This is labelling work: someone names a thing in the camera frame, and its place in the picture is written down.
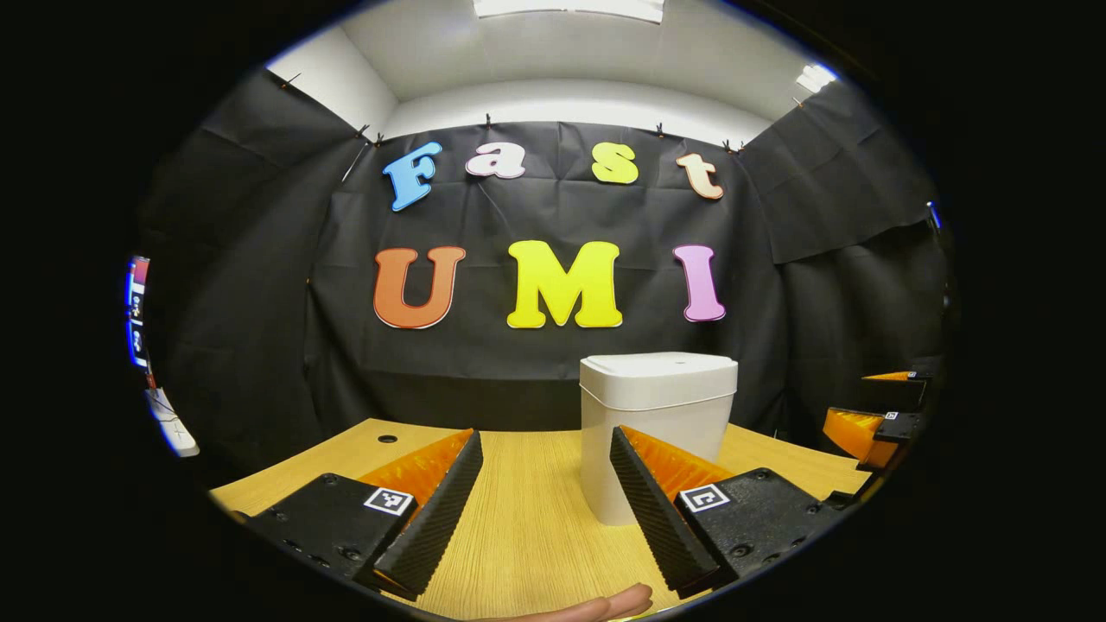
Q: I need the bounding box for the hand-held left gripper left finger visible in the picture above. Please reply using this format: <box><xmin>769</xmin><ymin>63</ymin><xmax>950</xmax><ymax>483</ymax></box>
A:
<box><xmin>246</xmin><ymin>429</ymin><xmax>485</xmax><ymax>600</ymax></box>

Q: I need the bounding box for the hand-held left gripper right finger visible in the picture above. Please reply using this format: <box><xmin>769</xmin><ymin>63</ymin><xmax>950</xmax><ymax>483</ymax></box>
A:
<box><xmin>609</xmin><ymin>425</ymin><xmax>843</xmax><ymax>600</ymax></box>

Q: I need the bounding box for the white desktop garbage bin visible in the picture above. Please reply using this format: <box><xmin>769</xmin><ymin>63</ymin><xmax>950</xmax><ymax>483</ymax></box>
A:
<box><xmin>579</xmin><ymin>352</ymin><xmax>740</xmax><ymax>526</ymax></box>

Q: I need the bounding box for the wooden desktop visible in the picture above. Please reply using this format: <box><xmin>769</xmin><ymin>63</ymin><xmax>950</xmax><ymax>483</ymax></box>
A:
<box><xmin>210</xmin><ymin>419</ymin><xmax>872</xmax><ymax>621</ymax></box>

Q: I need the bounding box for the computer monitor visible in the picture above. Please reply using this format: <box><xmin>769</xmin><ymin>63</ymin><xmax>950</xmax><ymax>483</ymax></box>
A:
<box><xmin>127</xmin><ymin>256</ymin><xmax>150</xmax><ymax>368</ymax></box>

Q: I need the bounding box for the black backdrop cloth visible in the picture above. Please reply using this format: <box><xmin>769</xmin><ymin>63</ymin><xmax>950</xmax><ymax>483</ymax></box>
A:
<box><xmin>138</xmin><ymin>69</ymin><xmax>951</xmax><ymax>467</ymax></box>

